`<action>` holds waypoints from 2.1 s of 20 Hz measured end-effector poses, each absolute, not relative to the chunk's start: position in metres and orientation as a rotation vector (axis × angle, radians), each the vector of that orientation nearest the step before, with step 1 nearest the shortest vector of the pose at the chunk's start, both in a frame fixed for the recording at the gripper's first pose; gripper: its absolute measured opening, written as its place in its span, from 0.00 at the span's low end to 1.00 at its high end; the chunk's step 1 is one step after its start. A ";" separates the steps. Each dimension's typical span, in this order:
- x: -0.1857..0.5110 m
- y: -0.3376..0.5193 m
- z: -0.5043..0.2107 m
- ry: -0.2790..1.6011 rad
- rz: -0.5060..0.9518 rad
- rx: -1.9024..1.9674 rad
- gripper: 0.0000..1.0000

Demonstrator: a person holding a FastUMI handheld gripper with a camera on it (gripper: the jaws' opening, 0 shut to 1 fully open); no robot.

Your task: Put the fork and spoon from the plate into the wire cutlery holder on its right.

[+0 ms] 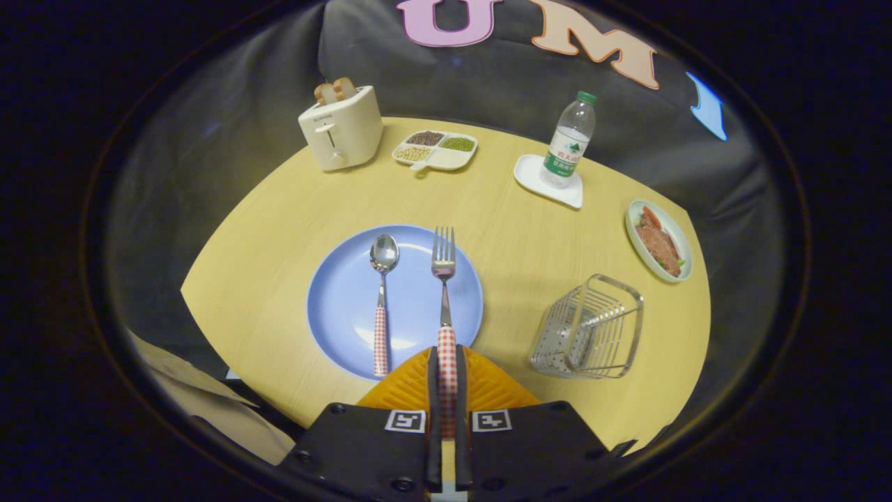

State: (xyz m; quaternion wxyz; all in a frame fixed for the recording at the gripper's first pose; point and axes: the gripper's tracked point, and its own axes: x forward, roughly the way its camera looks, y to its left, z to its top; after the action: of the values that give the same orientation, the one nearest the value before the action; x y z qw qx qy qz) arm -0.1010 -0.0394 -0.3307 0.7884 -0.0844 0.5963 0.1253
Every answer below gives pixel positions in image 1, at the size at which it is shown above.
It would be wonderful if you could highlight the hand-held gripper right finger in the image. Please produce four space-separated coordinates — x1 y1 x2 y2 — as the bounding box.
456 346 615 502

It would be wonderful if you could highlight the white coaster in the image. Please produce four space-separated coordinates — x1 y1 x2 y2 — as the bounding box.
514 154 584 210

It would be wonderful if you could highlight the black backdrop cloth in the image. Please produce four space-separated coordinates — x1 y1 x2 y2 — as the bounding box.
105 0 788 433

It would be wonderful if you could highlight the white divided dish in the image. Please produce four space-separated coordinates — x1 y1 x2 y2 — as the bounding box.
392 130 479 175

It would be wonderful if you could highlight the pale green oval plate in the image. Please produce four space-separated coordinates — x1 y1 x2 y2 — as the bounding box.
625 199 693 284

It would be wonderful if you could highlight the clear plastic water bottle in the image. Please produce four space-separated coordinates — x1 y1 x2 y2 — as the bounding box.
541 91 599 190

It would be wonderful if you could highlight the cream toaster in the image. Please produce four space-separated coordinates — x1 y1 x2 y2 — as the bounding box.
298 86 384 172

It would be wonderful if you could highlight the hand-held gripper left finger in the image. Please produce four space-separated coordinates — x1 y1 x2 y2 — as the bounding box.
279 347 445 502

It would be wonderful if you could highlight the sliced meat with garnish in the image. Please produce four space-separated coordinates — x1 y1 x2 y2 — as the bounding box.
634 206 687 278

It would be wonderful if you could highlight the metal wire cutlery basket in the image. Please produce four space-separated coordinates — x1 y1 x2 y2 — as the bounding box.
529 273 645 380

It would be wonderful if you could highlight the fork with red checked handle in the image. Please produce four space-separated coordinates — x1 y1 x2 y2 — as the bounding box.
431 225 459 440

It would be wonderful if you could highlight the blue round plate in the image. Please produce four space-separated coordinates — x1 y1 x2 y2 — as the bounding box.
307 224 484 381

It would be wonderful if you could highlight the spoon with red checked handle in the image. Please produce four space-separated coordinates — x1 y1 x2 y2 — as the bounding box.
369 234 400 378

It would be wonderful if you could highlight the beige cardboard box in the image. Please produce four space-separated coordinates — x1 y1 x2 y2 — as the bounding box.
129 331 297 466

